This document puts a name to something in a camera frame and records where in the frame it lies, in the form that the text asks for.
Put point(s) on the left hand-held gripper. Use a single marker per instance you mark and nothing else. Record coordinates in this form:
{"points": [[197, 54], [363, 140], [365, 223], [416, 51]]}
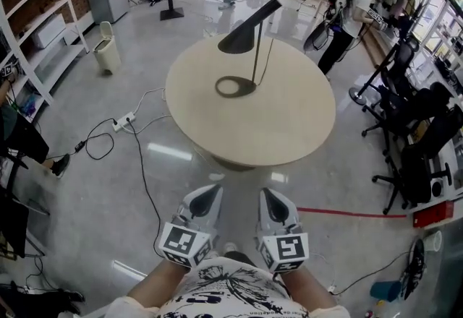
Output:
{"points": [[184, 240]]}

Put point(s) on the person's black shorts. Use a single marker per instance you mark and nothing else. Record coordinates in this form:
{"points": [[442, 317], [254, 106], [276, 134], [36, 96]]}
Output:
{"points": [[240, 258]]}

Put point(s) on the white cup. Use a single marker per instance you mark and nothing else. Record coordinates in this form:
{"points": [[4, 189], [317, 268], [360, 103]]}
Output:
{"points": [[433, 241]]}

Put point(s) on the white speaker box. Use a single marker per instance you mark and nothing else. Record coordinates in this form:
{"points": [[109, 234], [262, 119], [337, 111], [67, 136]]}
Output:
{"points": [[439, 183]]}

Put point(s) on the metal storage shelf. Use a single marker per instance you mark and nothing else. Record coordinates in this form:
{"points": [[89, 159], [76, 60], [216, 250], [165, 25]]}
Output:
{"points": [[448, 31]]}

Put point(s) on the person's white printed shirt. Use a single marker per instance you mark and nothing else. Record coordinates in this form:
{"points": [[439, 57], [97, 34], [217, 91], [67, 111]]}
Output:
{"points": [[224, 287]]}

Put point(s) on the round beige table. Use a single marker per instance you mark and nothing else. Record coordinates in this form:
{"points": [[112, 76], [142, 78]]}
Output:
{"points": [[260, 128]]}

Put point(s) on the white shelving unit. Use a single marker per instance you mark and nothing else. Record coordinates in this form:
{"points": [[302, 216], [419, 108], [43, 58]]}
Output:
{"points": [[61, 60]]}

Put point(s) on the person's left forearm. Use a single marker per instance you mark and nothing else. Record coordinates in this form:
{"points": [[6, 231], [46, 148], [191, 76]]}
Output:
{"points": [[155, 284]]}

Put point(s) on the person's right forearm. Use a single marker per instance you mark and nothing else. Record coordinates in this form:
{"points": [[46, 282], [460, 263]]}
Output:
{"points": [[311, 287]]}

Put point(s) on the white box on shelf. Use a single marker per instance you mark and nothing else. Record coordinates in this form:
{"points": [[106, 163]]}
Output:
{"points": [[48, 33]]}

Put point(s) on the beige trash bin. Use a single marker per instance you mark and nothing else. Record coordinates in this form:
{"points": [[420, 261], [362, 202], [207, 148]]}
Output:
{"points": [[108, 52]]}

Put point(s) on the teal bin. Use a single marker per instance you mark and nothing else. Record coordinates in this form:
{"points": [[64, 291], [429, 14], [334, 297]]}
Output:
{"points": [[385, 291]]}

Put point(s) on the red box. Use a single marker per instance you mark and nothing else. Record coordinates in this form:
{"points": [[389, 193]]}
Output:
{"points": [[434, 214]]}

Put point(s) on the black mesh office chair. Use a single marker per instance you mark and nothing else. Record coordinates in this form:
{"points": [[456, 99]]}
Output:
{"points": [[403, 52]]}

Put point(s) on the black desk lamp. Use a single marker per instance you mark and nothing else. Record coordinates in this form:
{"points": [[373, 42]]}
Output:
{"points": [[240, 40]]}

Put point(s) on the person's white shoe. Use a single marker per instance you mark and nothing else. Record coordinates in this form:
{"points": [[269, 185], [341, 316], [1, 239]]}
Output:
{"points": [[230, 248]]}

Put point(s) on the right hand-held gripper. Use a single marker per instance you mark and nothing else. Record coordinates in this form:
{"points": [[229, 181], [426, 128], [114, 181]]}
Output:
{"points": [[285, 249]]}

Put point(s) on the white power strip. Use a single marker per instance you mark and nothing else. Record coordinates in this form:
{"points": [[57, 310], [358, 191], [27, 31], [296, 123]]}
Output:
{"points": [[124, 120]]}

